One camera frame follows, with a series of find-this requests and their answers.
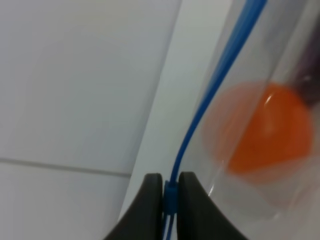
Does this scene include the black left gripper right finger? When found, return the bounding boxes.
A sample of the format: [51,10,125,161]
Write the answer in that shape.
[176,172,247,240]

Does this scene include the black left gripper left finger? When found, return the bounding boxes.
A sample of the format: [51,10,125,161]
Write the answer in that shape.
[105,173,163,240]

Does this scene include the clear zip bag blue seal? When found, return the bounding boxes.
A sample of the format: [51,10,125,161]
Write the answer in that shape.
[162,0,320,240]

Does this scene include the orange fruit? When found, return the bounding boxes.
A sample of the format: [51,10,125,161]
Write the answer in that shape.
[203,83,315,175]

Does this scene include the dark purple eggplant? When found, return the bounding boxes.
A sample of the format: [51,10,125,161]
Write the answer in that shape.
[295,19,320,107]

